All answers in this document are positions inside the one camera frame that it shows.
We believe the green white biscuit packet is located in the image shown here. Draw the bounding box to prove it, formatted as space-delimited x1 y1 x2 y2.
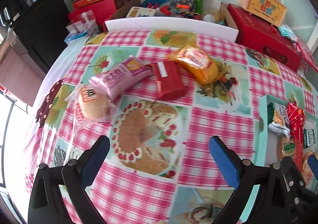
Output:
303 129 316 149

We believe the pink cake roll packet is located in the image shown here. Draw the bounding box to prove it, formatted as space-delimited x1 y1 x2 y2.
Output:
89 56 153 102

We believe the yellow cake snack packet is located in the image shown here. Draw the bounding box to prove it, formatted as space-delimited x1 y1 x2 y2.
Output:
166 42 229 85

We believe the orange yellow snack packet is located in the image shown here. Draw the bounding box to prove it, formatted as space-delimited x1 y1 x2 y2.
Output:
301 150 315 188

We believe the teal shallow box tray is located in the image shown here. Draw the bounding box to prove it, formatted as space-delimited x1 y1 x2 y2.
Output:
240 95 317 222

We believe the green orange cracker packet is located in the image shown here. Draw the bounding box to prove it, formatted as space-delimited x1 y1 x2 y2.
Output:
267 101 291 138

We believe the red patterned snack bag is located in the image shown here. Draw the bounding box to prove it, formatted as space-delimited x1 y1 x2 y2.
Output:
287 101 306 172

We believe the pink checkered tablecloth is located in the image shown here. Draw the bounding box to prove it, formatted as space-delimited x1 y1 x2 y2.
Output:
25 30 317 223

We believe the clear wrapped round bun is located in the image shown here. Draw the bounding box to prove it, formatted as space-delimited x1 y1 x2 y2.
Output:
65 84 117 131

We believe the dark red wrapped block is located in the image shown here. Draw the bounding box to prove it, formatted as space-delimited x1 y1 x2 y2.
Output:
147 61 188 101

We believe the large red gift box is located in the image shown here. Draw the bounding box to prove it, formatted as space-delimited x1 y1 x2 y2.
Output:
227 4 301 72

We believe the blue wet wipes pack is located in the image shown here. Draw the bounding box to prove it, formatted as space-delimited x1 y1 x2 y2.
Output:
278 23 298 43

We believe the clear plastic box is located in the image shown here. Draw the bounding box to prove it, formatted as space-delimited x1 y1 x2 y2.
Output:
64 10 100 45

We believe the black cabinet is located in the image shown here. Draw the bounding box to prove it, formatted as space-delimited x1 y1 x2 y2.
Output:
1 0 69 73

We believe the dark red carton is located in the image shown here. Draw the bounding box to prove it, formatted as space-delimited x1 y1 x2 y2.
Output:
68 0 132 28

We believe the open cardboard junk box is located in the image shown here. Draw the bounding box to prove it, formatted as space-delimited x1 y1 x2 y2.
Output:
107 0 238 29

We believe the orange handled gift box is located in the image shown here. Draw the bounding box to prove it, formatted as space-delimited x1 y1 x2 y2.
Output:
239 0 287 27

